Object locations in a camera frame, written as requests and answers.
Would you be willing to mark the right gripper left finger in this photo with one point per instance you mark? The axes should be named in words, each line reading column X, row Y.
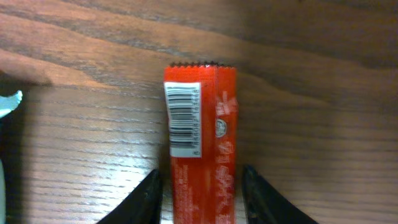
column 142, row 205

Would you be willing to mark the red and white snack packet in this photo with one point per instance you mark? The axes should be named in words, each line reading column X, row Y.
column 203, row 114

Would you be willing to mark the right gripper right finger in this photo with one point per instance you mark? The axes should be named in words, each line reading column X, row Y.
column 265, row 205

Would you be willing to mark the light green wipes pack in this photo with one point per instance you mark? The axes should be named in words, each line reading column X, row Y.
column 10, row 103

